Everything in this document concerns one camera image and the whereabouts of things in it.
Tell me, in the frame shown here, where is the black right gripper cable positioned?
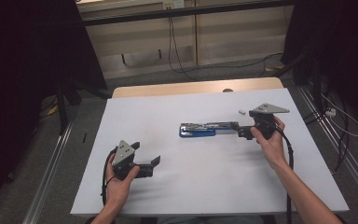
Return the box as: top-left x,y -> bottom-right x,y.
255,120 -> 295,224

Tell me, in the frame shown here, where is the aluminium floor rail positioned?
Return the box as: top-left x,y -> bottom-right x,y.
296,84 -> 358,204
22,120 -> 75,224

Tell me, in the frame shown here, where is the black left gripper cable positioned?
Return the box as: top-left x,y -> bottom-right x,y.
100,147 -> 119,206

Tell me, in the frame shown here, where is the person's left hand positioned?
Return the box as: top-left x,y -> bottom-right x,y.
104,153 -> 141,211

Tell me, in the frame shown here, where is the blue stapler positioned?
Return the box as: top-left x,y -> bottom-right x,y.
179,120 -> 241,138

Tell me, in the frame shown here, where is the white wall socket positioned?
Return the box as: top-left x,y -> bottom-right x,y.
162,0 -> 186,9

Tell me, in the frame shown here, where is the person's right hand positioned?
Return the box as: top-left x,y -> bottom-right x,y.
250,115 -> 289,172

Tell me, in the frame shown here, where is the black metal stand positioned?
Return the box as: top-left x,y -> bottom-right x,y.
273,46 -> 327,122
55,78 -> 113,135

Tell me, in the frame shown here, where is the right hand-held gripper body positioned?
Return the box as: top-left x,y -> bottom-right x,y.
249,103 -> 290,140

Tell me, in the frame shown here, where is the black horizontal bar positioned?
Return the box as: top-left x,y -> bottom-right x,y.
81,0 -> 295,27

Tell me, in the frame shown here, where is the black curtain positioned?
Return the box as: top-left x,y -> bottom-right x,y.
281,0 -> 358,132
0,0 -> 108,213

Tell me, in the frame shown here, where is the white table board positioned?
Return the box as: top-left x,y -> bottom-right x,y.
70,88 -> 350,217

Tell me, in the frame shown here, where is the black wall cable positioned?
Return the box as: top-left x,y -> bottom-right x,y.
169,8 -> 284,76
167,8 -> 200,82

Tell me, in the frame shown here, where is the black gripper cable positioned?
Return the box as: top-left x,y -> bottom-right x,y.
255,120 -> 295,224
100,147 -> 119,206

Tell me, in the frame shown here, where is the white floor cable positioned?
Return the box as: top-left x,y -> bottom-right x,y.
320,92 -> 358,138

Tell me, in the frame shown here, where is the wooden table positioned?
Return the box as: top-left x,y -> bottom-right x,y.
111,77 -> 284,99

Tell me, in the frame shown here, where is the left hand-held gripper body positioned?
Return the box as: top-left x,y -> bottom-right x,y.
111,140 -> 153,182

